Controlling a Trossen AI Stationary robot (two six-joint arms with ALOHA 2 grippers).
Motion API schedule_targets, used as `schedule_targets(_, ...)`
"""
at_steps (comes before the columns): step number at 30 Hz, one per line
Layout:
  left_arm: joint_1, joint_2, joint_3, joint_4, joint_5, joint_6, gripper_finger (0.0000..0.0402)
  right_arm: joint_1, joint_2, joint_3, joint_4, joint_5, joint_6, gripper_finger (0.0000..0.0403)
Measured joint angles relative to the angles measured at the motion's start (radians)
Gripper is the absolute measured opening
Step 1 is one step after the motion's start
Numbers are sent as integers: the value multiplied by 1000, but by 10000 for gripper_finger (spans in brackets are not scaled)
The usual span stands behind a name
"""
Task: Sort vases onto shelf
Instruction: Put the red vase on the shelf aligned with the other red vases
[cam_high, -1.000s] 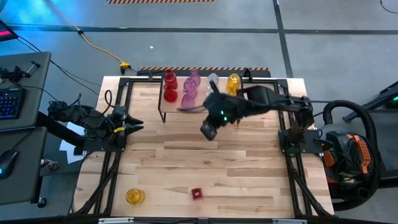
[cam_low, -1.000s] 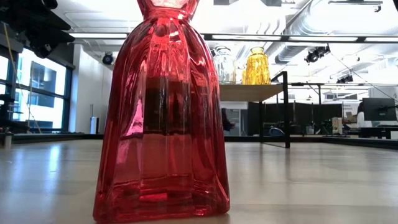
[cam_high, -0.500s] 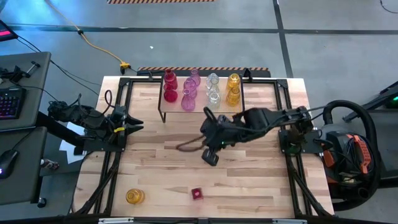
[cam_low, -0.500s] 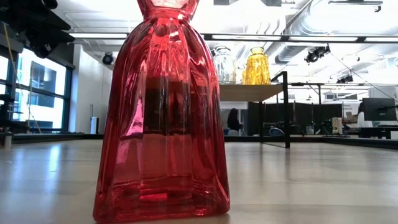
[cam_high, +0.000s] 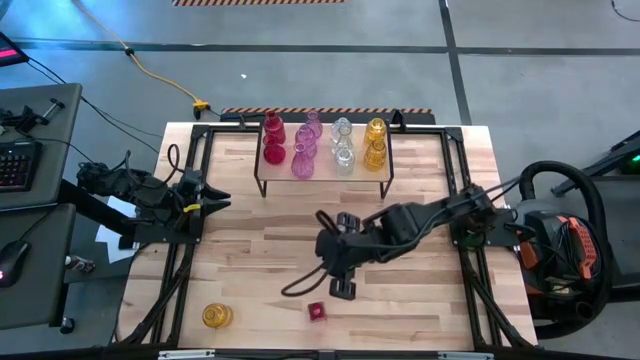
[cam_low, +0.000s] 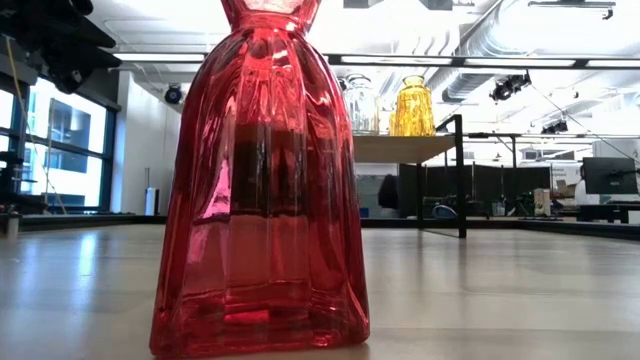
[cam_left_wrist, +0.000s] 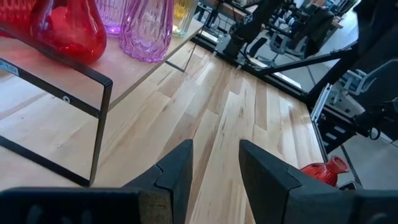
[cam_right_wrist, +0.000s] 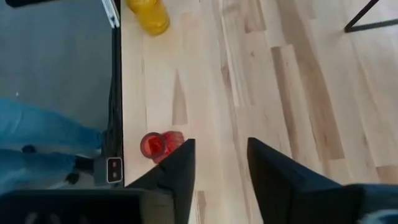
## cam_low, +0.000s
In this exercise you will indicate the cardboard box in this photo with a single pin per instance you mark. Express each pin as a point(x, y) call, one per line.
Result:
point(541, 201)
point(567, 190)

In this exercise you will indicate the round clear glass vase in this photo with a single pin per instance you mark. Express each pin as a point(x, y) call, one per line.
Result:
point(362, 105)

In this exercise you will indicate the silver ventilation duct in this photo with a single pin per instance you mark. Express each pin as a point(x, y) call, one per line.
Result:
point(465, 87)

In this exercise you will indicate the ceiling light strip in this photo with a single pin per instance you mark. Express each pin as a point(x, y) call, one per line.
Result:
point(157, 57)

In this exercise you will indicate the black metal table frame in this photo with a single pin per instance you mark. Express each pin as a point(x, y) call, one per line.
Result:
point(100, 220)

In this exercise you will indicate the person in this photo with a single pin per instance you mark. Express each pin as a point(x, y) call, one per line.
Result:
point(388, 192)

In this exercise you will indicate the blue round object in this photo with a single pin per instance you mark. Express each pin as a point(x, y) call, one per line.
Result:
point(444, 212)

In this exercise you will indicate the long ceiling light fixture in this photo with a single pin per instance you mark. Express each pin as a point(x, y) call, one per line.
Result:
point(450, 61)

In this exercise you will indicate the black partition panel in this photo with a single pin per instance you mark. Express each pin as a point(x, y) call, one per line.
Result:
point(490, 187)

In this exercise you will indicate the black wall camera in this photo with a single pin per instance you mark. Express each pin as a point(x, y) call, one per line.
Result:
point(172, 94)

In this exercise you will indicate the white cylindrical bin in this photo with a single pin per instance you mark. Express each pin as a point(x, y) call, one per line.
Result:
point(151, 201)

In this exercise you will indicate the yellow glass vase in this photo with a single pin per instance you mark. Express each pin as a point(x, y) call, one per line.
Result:
point(391, 125)
point(412, 107)

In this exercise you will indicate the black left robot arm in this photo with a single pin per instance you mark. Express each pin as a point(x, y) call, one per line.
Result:
point(50, 30)

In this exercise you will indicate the wooden shelf with black frame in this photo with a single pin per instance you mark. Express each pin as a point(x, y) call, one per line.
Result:
point(400, 149)

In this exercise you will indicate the black bench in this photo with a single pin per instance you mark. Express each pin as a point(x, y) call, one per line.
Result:
point(607, 212)

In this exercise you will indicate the large window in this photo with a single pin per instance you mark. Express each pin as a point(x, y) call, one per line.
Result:
point(75, 150)

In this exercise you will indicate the black computer monitor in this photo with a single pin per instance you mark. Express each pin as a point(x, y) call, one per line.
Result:
point(610, 175)

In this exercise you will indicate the black track spotlight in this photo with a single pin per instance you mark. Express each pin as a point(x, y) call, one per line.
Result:
point(555, 127)
point(510, 86)

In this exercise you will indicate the faceted clear glass vase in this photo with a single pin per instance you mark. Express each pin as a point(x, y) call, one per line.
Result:
point(343, 84)

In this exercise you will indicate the black metal stand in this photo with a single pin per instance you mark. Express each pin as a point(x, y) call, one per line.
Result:
point(513, 150)

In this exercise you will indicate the square red glass vase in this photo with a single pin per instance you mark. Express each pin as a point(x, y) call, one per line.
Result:
point(265, 200)

